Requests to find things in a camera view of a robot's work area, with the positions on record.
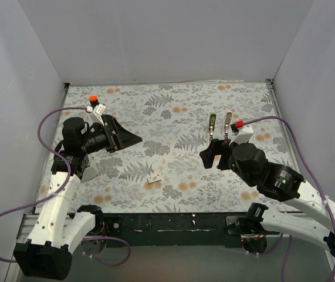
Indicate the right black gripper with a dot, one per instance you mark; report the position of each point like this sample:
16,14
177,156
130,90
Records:
217,151

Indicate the clear conical flask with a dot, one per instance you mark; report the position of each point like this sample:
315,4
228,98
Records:
90,172

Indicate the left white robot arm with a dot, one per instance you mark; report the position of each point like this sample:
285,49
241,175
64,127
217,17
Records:
48,249

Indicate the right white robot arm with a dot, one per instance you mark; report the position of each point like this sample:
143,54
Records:
280,183

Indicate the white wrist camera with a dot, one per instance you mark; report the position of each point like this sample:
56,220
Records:
96,113
242,132

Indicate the black stand orange cap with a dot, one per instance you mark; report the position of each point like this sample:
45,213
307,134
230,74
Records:
94,102

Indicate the green stapler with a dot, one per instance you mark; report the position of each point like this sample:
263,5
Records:
211,127

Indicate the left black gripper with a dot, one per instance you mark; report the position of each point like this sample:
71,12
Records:
110,137

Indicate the floral table mat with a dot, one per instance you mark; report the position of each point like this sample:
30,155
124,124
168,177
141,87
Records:
173,122

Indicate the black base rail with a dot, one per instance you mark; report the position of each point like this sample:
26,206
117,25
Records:
170,229

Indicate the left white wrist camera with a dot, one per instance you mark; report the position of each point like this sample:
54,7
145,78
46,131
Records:
96,113

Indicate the small staple box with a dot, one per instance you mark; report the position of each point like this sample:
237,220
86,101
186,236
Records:
154,178

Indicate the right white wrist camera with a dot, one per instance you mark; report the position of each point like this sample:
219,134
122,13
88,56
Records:
242,132

